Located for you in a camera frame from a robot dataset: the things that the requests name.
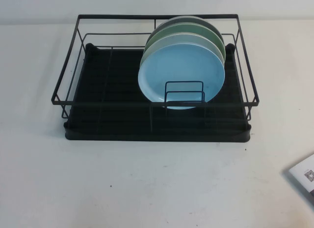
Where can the light blue round plate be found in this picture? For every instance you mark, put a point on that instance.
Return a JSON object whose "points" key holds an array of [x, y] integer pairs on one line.
{"points": [[181, 65]]}

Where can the pale grey-white round plate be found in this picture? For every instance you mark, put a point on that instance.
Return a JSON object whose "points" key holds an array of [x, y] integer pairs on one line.
{"points": [[171, 40]]}

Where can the green round plate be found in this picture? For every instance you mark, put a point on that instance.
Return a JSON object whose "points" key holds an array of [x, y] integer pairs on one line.
{"points": [[171, 29]]}

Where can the dark grey round plate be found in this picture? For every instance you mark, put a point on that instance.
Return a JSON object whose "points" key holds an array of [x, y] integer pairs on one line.
{"points": [[186, 19]]}

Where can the black plastic drip tray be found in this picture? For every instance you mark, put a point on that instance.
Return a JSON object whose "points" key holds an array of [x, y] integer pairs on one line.
{"points": [[157, 136]]}

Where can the white booklet with QR code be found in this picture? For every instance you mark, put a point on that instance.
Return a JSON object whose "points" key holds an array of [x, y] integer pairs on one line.
{"points": [[305, 175]]}

